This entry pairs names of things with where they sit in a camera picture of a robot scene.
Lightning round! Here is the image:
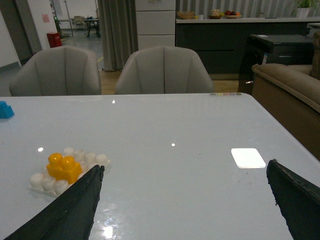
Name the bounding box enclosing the brown sofa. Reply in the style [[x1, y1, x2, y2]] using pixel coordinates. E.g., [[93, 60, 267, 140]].
[[252, 31, 320, 159]]

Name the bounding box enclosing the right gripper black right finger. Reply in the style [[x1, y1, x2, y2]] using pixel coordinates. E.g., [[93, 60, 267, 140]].
[[266, 159, 320, 240]]

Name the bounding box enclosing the potted plant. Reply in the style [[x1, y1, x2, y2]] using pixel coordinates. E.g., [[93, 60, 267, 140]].
[[290, 0, 320, 19]]

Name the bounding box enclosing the red bin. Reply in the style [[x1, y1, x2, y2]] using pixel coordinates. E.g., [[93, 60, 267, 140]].
[[47, 32, 62, 48]]

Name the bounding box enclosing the blue toy block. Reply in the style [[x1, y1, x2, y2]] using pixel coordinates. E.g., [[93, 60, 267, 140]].
[[0, 100, 15, 119]]

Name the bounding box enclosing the black appliance box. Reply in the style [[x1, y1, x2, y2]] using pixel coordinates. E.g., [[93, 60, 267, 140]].
[[238, 34, 314, 94]]

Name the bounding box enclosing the grey armchair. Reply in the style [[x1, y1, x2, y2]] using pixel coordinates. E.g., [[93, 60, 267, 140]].
[[115, 46, 214, 95], [9, 46, 102, 97]]

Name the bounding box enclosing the yellow toy block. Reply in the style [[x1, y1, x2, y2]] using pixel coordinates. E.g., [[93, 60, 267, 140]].
[[46, 152, 82, 185]]

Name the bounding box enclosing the fruit plate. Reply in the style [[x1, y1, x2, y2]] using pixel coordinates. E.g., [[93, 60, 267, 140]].
[[224, 10, 242, 19]]

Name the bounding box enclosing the woven basket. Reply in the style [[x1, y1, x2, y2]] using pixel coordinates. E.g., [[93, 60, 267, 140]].
[[177, 11, 195, 20]]

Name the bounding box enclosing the left grey armchair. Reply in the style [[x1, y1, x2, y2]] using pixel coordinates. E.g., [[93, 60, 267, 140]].
[[9, 46, 102, 97]]

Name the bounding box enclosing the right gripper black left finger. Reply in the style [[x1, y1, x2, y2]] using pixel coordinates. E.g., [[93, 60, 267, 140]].
[[6, 165, 105, 240]]

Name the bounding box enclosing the white studded base plate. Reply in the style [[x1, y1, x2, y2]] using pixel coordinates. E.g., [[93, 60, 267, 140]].
[[28, 147, 111, 198]]

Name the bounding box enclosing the right grey armchair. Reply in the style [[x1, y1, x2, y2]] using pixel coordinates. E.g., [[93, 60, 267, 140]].
[[115, 46, 214, 95]]

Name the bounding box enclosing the white drawer cabinet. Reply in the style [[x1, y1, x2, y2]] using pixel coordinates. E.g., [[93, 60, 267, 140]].
[[135, 0, 176, 50]]

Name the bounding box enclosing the grey curtain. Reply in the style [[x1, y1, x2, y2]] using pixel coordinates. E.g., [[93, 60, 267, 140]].
[[97, 0, 138, 71]]

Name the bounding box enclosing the dark grey counter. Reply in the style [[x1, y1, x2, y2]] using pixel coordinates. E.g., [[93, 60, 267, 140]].
[[175, 17, 320, 75]]

